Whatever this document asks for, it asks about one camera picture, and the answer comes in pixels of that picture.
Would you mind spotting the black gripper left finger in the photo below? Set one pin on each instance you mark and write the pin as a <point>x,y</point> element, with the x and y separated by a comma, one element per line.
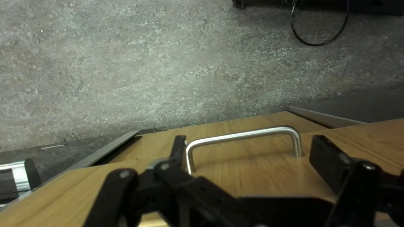
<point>178,152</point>

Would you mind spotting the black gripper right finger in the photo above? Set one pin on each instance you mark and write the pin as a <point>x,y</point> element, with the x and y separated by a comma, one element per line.
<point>330,157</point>

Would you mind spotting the white drawer with wooden front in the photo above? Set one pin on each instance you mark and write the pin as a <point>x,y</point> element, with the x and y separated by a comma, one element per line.
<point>253,171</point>

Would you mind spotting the black cart base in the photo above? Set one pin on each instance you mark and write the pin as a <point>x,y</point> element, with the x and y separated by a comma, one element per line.
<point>320,5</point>

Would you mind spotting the silver metal rail piece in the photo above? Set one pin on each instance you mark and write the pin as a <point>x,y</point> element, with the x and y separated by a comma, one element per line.
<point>14,177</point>

